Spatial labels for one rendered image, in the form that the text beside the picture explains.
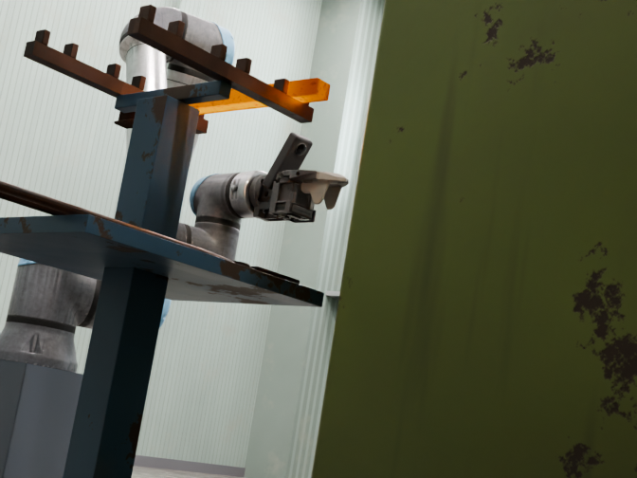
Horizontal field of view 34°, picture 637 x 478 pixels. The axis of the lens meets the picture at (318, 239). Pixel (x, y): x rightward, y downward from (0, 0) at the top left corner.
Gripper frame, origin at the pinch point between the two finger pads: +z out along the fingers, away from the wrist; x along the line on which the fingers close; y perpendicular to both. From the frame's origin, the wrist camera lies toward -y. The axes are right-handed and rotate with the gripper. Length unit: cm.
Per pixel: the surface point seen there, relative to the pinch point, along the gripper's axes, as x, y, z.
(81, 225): 71, 28, 29
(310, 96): 38.8, 2.1, 28.2
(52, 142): -421, -212, -802
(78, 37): -424, -329, -803
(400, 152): 49, 15, 53
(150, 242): 62, 28, 30
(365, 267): 49, 28, 51
